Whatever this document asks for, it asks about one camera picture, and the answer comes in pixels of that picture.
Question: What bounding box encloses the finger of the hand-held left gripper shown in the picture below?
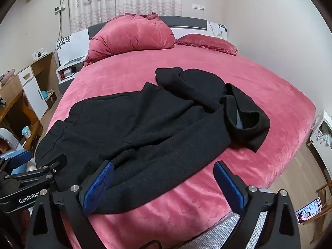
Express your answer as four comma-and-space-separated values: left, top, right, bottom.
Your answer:
35, 154, 68, 180
9, 150, 32, 175

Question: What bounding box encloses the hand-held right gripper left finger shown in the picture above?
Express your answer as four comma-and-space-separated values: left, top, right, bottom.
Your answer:
26, 160, 115, 249

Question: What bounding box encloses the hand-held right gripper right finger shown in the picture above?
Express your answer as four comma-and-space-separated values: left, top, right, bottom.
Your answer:
213, 160, 303, 249

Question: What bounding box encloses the black coat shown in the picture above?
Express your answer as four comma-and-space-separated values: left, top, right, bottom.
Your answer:
34, 67, 271, 216

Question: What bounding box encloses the white padded seat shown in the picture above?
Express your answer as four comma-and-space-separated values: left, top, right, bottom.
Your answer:
0, 128, 25, 159

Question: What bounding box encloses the wooden desk with white doors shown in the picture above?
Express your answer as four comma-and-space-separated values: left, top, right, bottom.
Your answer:
0, 52, 62, 151

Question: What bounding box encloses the blue toy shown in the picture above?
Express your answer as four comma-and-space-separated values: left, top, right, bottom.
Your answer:
40, 89, 56, 101

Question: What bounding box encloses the smartphone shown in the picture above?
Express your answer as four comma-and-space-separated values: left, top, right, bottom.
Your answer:
295, 198, 323, 225

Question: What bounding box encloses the pink pouch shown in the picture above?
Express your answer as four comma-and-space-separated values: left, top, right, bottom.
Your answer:
0, 69, 16, 85

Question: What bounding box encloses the white and grey nightstand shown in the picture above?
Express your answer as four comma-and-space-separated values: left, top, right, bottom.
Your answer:
56, 56, 87, 95

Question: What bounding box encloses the wooden chair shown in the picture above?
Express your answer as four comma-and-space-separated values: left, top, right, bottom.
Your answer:
310, 179, 332, 245

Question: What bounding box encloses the bed with pink sheet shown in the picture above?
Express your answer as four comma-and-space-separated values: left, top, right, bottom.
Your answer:
35, 44, 317, 249

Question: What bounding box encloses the white floral nightstand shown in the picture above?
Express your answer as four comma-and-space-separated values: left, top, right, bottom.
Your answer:
306, 110, 332, 180

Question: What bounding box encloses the flat pink pillow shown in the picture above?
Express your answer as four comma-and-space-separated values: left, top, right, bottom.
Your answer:
174, 34, 238, 56

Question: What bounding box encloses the large pink pillow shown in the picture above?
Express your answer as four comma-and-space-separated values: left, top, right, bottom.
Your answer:
83, 13, 176, 67

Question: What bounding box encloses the white and grey headboard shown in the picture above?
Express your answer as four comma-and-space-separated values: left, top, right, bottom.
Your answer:
55, 16, 229, 66

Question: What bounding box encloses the ship print curtain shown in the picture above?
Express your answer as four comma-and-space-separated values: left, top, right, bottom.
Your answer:
68, 0, 183, 33

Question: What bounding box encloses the black cable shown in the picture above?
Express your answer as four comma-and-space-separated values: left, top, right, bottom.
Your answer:
57, 0, 67, 42

